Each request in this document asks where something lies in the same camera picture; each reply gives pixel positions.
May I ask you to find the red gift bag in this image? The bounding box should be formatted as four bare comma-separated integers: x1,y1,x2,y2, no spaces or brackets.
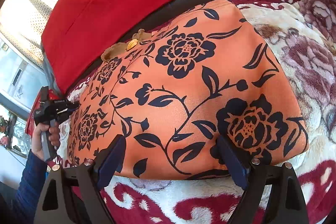
24,87,63,136

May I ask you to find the person's left hand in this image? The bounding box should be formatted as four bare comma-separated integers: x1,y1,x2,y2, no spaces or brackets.
31,122,60,162

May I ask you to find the floral plush bed blanket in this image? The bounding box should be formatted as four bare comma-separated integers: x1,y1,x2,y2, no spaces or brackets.
58,0,335,223

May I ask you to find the orange floral garment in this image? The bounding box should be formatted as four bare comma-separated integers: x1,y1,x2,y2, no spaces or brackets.
68,0,308,180

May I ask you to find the blue sleeve forearm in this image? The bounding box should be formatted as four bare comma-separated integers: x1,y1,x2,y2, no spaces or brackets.
12,151,47,223

